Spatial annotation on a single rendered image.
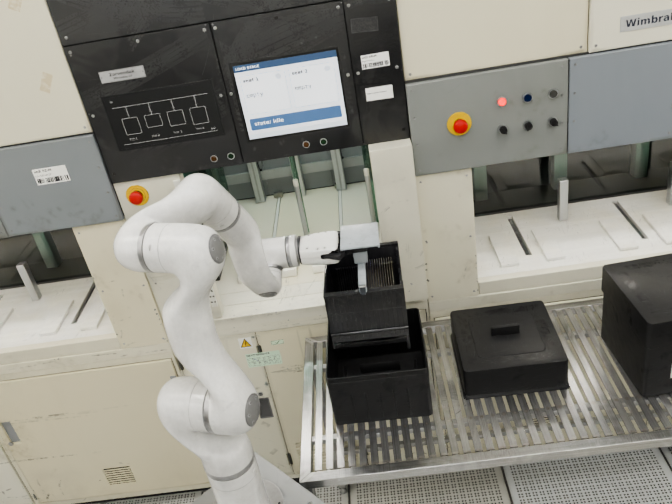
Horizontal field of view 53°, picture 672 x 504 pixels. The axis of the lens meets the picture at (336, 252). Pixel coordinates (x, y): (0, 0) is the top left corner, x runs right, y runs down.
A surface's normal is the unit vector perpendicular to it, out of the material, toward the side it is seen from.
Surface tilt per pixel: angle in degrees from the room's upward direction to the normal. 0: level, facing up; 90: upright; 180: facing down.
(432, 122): 90
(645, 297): 0
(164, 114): 90
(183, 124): 90
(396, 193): 90
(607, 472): 0
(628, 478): 0
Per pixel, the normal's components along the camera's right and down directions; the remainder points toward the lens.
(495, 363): -0.15, -0.85
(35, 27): 0.01, 0.51
